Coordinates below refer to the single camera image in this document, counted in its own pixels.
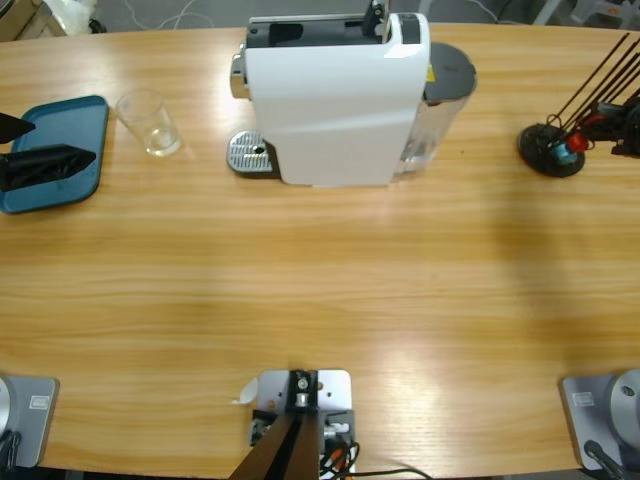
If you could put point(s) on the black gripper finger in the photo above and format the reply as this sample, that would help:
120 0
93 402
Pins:
12 130
45 167

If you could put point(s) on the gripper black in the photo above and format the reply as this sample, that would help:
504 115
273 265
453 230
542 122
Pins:
631 130

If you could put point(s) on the clear drinking glass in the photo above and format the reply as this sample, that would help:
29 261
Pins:
150 130

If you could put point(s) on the white plastic stool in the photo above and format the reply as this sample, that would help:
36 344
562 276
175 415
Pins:
595 12

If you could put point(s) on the clear water tank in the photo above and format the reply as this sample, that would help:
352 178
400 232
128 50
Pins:
440 125

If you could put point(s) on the white mount block dark post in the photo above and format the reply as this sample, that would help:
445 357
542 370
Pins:
332 387

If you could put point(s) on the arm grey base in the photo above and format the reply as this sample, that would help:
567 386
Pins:
585 405
30 405

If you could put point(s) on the white capsule coffee machine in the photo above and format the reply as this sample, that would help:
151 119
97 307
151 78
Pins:
330 115

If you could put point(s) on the black capsule holder with rods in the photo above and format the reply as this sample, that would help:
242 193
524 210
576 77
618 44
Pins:
537 145

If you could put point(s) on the brown cardboard box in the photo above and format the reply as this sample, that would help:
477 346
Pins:
25 25

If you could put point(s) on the teal plastic tray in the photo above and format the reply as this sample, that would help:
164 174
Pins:
60 115

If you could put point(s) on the white paper tab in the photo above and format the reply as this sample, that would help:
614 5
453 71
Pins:
247 392

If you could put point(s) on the white plastic bag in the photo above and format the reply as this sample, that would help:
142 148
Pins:
70 12

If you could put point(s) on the blue coffee capsule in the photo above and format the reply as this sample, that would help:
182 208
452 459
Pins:
564 155

